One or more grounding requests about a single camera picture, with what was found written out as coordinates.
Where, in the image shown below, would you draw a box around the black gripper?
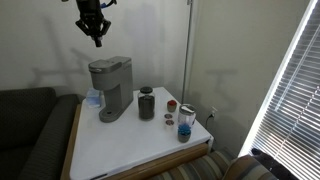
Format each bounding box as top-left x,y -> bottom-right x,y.
75,0 -> 113,48

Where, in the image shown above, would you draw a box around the grey pod coffee maker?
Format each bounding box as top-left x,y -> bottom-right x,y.
88,55 -> 135,123

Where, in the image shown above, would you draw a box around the blue tea box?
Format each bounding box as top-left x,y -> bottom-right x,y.
85,87 -> 103,109

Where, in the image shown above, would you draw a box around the dark jar with black lid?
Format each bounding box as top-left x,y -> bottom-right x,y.
137,86 -> 156,121

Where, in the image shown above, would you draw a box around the thin metal pole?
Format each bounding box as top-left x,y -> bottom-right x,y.
181,0 -> 194,104

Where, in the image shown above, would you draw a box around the white board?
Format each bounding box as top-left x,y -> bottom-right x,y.
69,86 -> 214,180

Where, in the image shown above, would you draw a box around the dark grey sofa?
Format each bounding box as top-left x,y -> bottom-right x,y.
0,87 -> 84,180

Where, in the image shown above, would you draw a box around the small glass jar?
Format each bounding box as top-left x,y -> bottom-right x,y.
177,103 -> 197,129

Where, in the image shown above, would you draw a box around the wooden table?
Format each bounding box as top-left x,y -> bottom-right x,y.
59,103 -> 209,180

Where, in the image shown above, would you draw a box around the striped sofa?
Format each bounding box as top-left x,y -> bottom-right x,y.
146,149 -> 254,180

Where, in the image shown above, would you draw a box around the striped cushion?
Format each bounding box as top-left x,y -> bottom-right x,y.
221,154 -> 281,180

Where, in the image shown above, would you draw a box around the white window blinds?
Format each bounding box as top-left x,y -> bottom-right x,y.
238,0 -> 320,180

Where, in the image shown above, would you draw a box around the black bulky object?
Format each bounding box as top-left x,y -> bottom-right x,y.
251,148 -> 299,180

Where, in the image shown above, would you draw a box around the blue wrist cable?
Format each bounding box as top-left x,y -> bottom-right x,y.
101,0 -> 118,8

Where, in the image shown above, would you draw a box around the white wall outlet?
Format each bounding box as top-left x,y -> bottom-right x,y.
209,105 -> 218,118

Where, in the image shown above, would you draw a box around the black power cord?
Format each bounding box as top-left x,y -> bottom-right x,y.
204,113 -> 215,132

